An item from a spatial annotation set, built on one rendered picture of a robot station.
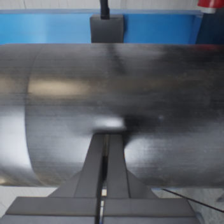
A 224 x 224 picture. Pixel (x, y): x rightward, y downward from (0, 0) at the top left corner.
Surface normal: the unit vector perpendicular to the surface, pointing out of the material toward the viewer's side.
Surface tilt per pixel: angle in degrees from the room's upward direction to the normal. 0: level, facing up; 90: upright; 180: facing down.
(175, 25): 90
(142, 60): 90
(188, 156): 90
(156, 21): 90
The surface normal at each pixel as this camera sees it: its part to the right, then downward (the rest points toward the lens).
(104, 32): 0.00, 0.60
